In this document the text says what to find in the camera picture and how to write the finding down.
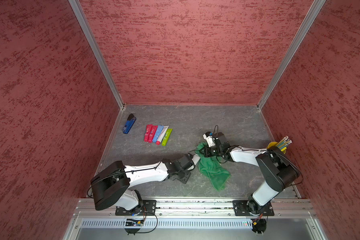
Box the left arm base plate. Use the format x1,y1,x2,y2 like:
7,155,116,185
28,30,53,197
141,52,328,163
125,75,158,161
115,200,157,216

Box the white tube pink cap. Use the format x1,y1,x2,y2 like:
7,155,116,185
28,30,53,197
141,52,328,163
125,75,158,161
156,126,169,145

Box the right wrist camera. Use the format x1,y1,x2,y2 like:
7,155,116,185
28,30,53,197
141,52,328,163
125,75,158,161
203,132,216,147

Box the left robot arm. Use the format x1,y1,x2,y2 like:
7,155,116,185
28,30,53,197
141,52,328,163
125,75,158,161
89,154,201,212

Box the pencils in cup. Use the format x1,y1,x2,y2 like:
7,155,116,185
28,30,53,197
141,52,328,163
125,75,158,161
276,136,292,152

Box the blue toothpaste tube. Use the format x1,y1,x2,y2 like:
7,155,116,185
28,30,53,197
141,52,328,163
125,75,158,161
153,125,164,143

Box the white tube orange cap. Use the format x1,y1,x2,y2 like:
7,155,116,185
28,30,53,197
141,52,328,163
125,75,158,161
192,154,201,165

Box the pink toothpaste tube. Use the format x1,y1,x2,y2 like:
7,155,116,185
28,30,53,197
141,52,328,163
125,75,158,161
144,125,153,142
148,126,158,143

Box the blue stapler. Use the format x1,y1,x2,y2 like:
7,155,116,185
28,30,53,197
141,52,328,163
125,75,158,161
123,114,137,134

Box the right corner aluminium profile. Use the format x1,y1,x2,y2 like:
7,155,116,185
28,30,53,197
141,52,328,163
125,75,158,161
257,0,326,112

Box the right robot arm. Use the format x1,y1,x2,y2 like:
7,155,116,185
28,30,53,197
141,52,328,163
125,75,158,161
203,132,301,216

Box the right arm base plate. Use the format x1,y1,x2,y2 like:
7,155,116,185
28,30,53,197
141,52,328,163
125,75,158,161
233,200,275,217

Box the corner aluminium profile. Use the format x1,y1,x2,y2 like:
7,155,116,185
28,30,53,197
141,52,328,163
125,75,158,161
257,0,326,112
69,0,125,111

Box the lime green toothpaste tube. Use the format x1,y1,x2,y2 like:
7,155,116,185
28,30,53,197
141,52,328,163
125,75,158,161
161,129,173,146

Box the left corner aluminium profile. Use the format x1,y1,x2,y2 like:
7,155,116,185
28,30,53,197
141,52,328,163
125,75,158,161
69,0,125,111

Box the green microfiber cloth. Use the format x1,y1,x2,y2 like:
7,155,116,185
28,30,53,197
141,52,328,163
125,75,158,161
195,143,231,191

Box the yellow cup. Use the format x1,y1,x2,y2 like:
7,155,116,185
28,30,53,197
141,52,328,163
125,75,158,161
267,142,287,154

